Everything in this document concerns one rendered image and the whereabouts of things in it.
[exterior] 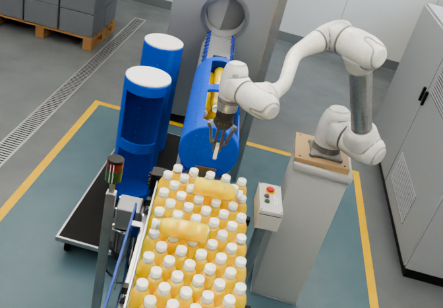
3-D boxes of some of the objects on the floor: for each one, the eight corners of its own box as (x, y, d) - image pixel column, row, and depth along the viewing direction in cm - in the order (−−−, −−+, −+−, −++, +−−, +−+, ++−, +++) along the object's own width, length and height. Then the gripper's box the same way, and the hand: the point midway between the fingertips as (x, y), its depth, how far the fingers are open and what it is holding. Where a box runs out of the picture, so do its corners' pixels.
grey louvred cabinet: (415, 146, 549) (479, 16, 475) (469, 295, 364) (586, 120, 290) (366, 132, 550) (422, 1, 477) (394, 274, 365) (493, 95, 291)
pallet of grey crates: (114, 30, 642) (126, -70, 581) (90, 51, 573) (101, -60, 512) (22, 5, 644) (24, -96, 584) (-12, 23, 575) (-14, -90, 515)
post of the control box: (220, 353, 278) (268, 213, 228) (220, 360, 275) (269, 219, 224) (213, 353, 278) (260, 211, 227) (213, 359, 275) (260, 217, 224)
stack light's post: (93, 361, 258) (117, 189, 202) (91, 369, 255) (115, 196, 199) (85, 360, 258) (107, 187, 202) (82, 367, 254) (105, 194, 199)
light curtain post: (235, 177, 425) (294, -29, 339) (235, 181, 420) (295, -27, 334) (228, 175, 425) (285, -32, 339) (228, 179, 420) (286, -29, 334)
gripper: (242, 109, 213) (229, 156, 225) (211, 102, 212) (200, 150, 224) (241, 117, 207) (229, 165, 219) (209, 110, 206) (198, 159, 218)
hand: (215, 151), depth 220 cm, fingers closed
